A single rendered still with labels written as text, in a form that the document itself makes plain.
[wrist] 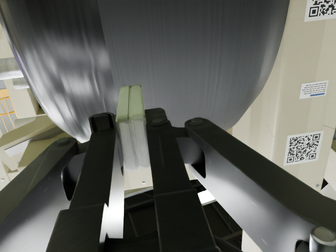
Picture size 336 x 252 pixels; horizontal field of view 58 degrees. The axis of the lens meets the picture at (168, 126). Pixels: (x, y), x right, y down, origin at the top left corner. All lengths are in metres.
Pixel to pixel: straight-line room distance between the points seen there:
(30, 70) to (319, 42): 0.44
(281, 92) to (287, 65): 0.05
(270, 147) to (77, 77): 0.45
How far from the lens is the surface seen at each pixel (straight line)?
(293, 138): 0.64
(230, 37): 0.30
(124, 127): 0.15
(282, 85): 0.57
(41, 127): 1.03
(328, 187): 1.38
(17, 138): 1.08
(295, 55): 0.56
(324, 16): 0.57
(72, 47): 0.28
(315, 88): 0.61
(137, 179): 0.95
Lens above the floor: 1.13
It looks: 31 degrees up
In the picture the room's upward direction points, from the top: 174 degrees clockwise
